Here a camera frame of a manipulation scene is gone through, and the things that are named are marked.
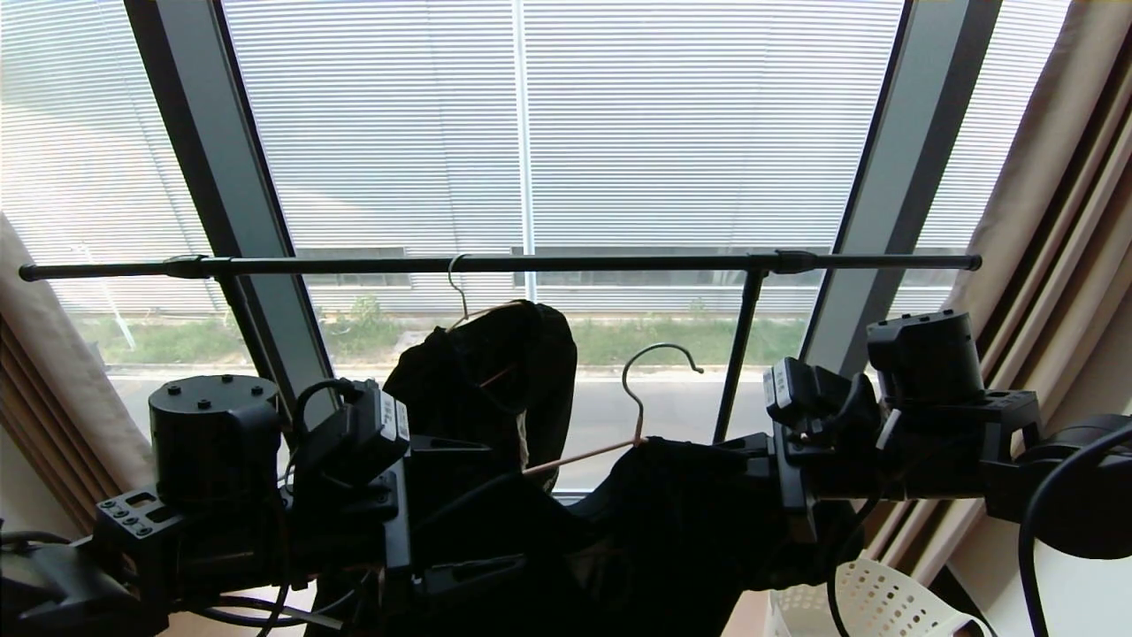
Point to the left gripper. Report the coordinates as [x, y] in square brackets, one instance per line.
[354, 531]

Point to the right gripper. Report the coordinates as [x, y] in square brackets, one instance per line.
[840, 469]

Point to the pink clothes hanger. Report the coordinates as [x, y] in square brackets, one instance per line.
[463, 308]
[584, 457]

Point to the black shorts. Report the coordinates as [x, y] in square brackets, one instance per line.
[495, 354]

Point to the black garment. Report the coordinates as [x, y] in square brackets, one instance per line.
[672, 531]

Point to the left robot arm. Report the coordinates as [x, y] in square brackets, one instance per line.
[212, 442]

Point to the white laundry basket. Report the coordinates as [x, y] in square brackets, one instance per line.
[884, 602]

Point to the black clothes rack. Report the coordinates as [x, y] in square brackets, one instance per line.
[354, 264]

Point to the brown curtain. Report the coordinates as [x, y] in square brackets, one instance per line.
[1044, 177]
[62, 372]

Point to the window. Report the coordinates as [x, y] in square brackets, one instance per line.
[398, 133]

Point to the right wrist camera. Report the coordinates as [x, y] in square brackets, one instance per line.
[796, 389]

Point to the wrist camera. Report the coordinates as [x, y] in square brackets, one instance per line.
[354, 442]
[796, 389]

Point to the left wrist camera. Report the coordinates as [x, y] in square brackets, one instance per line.
[354, 442]

